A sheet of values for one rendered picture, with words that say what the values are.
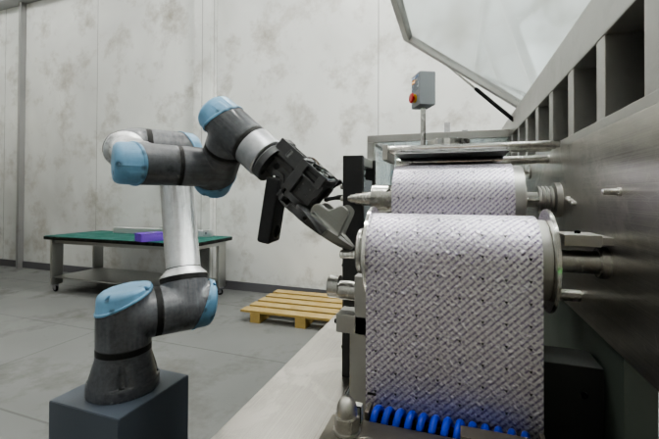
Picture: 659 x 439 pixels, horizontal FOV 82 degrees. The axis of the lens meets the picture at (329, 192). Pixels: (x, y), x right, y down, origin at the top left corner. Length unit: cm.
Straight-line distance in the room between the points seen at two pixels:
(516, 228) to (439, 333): 18
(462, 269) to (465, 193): 26
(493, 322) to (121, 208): 666
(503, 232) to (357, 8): 489
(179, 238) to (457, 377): 72
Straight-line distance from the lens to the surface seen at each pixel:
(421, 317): 58
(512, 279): 57
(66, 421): 107
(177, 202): 106
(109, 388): 101
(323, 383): 99
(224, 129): 68
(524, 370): 60
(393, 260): 57
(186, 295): 100
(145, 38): 708
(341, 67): 511
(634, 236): 57
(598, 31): 73
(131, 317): 97
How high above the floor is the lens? 134
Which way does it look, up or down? 1 degrees up
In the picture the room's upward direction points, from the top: straight up
